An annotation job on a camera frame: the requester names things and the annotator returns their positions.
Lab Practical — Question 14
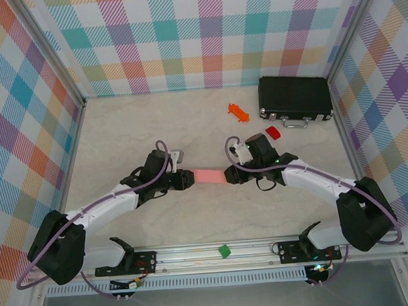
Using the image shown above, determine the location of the small red curved block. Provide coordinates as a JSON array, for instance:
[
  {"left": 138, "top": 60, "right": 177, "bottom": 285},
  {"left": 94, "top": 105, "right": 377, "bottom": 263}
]
[{"left": 265, "top": 125, "right": 282, "bottom": 142}]

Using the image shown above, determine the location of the orange plastic toy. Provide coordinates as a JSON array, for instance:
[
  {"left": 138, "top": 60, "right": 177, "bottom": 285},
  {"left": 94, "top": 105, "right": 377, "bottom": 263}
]
[{"left": 227, "top": 102, "right": 251, "bottom": 124}]

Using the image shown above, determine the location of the black carrying case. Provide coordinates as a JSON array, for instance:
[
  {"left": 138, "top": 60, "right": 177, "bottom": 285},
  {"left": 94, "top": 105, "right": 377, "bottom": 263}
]
[{"left": 256, "top": 72, "right": 335, "bottom": 132}]

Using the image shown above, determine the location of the grey metal panel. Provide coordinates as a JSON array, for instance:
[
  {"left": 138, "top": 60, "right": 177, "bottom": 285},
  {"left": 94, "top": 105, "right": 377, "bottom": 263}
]
[{"left": 35, "top": 273, "right": 408, "bottom": 306}]

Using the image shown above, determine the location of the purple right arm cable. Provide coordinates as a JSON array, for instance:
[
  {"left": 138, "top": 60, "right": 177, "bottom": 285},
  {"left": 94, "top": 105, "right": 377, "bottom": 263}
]
[{"left": 223, "top": 125, "right": 407, "bottom": 293}]

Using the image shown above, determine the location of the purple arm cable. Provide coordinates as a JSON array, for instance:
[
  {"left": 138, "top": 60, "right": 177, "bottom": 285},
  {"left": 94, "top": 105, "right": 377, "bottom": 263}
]
[
  {"left": 223, "top": 125, "right": 407, "bottom": 293},
  {"left": 7, "top": 138, "right": 180, "bottom": 306}
]

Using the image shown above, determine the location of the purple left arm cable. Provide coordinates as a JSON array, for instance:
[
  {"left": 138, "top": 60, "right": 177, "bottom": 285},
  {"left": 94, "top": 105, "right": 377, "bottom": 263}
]
[{"left": 7, "top": 138, "right": 180, "bottom": 306}]

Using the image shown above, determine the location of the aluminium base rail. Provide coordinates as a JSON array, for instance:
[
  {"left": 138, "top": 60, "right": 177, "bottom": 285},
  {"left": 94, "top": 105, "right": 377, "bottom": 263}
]
[{"left": 25, "top": 230, "right": 407, "bottom": 287}]

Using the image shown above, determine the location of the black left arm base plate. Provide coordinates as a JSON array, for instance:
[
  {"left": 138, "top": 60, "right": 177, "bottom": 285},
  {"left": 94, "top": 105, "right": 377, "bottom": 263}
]
[{"left": 93, "top": 249, "right": 159, "bottom": 278}]

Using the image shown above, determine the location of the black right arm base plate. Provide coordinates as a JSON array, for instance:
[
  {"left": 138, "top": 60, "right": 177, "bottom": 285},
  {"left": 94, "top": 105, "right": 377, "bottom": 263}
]
[{"left": 276, "top": 237, "right": 344, "bottom": 265}]

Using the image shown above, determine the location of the slotted grey cable duct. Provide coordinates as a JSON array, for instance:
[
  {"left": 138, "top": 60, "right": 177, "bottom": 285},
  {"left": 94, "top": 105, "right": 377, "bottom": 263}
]
[{"left": 44, "top": 267, "right": 308, "bottom": 298}]

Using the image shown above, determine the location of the aluminium side rail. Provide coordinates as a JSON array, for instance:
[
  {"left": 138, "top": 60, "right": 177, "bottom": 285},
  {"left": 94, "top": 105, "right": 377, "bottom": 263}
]
[
  {"left": 39, "top": 97, "right": 97, "bottom": 257},
  {"left": 327, "top": 76, "right": 384, "bottom": 235}
]

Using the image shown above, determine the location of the aluminium frame post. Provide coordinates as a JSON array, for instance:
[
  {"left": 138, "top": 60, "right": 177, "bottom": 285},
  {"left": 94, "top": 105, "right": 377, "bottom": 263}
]
[
  {"left": 10, "top": 0, "right": 88, "bottom": 111},
  {"left": 320, "top": 0, "right": 390, "bottom": 81}
]

